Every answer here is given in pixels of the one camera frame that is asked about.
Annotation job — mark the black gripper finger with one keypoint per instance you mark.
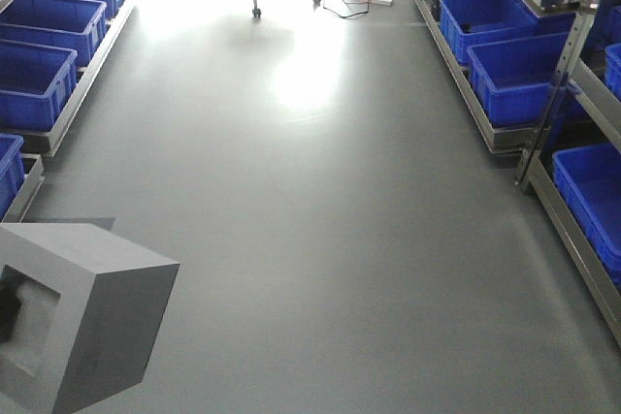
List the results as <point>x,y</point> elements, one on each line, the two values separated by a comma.
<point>10,304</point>

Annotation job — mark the steel shelf with bins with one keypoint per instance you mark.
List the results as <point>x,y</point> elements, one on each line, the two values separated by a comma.
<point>541,78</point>

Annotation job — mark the gray square hollow base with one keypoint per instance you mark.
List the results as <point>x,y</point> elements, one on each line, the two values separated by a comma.
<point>91,306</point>

